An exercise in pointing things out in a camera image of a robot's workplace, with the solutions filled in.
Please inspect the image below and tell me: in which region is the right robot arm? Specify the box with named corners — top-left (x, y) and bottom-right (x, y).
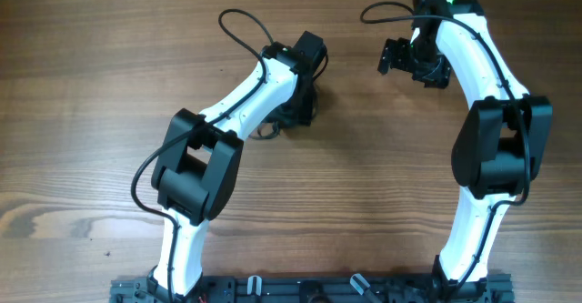
top-left (378, 0), bottom-right (553, 302)

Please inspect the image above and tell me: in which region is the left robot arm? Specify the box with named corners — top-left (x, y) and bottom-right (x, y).
top-left (146, 32), bottom-right (327, 302)

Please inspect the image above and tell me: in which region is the right camera cable black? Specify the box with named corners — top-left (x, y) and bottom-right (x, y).
top-left (359, 1), bottom-right (533, 299)

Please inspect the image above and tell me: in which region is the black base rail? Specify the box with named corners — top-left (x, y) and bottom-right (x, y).
top-left (109, 274), bottom-right (516, 303)

